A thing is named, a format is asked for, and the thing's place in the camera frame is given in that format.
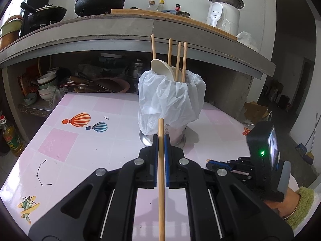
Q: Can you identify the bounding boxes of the dark pot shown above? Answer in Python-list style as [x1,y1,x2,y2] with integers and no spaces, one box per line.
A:
[98,53,126,76]

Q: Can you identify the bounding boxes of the grey concrete counter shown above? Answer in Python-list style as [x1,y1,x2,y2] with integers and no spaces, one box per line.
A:
[0,13,276,137]

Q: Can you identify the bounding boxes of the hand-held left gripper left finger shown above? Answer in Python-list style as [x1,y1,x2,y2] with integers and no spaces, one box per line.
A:
[28,134,159,241]

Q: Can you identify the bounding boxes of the person's right forearm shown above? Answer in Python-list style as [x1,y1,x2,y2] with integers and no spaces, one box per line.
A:
[264,186,315,229]

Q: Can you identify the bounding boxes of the steel pot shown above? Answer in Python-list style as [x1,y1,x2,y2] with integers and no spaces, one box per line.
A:
[125,59,144,78]

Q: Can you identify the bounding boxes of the cooking oil bottle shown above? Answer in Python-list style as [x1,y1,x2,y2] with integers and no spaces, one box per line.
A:
[0,115,24,157]

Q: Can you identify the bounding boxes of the gas stove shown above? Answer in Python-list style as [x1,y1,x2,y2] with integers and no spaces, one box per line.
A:
[30,12,111,29]

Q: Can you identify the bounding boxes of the cardboard box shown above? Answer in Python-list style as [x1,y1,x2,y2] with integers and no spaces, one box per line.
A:
[244,101,270,126]

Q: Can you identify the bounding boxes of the blue bowl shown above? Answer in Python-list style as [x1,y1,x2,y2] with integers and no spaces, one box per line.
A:
[24,92,38,105]

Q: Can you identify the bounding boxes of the pink basin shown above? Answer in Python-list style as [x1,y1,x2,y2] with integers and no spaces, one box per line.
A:
[97,77,130,94]

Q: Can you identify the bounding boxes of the brown basin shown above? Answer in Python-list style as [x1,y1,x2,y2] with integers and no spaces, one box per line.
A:
[0,31,20,50]

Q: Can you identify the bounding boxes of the white round ladle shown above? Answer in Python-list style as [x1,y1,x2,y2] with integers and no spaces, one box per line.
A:
[150,59,175,80]

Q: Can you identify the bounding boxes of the stack of white bowls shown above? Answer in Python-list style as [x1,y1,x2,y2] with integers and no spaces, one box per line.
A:
[37,71,59,102]

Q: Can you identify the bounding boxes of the red packets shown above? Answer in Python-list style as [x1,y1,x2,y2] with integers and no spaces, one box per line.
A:
[17,66,38,96]

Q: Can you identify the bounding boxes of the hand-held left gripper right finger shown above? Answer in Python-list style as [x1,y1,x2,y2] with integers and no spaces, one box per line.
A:
[164,134,294,241]

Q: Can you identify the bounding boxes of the clear plastic bag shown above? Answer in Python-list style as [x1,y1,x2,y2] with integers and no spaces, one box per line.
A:
[221,19,236,34]

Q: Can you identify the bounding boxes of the steel utensil holder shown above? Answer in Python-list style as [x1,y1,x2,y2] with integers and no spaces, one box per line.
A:
[139,124,186,148]

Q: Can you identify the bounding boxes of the knotted plastic bag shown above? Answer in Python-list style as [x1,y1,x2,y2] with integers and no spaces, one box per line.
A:
[49,85,66,108]

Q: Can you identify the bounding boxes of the white kitchen appliance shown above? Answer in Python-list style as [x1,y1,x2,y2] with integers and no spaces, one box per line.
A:
[206,2,240,36]

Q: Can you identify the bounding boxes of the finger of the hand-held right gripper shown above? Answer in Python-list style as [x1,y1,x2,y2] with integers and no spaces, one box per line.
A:
[206,159,234,172]

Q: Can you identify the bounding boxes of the black bin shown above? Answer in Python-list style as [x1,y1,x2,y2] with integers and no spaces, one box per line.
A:
[278,95,291,111]

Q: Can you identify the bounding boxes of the wooden cutting board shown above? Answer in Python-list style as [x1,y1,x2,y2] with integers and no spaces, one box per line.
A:
[110,8,238,41]

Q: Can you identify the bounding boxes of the black stockpot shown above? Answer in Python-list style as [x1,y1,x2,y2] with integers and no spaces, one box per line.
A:
[73,0,136,17]

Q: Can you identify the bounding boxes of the crumpled white plastic bag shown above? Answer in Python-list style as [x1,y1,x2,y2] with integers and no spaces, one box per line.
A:
[236,31,259,52]

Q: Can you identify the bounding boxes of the black wok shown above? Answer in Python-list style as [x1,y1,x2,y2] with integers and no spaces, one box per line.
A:
[20,2,67,28]

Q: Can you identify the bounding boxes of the metal shelf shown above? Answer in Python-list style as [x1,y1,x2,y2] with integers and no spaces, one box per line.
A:
[19,103,53,118]

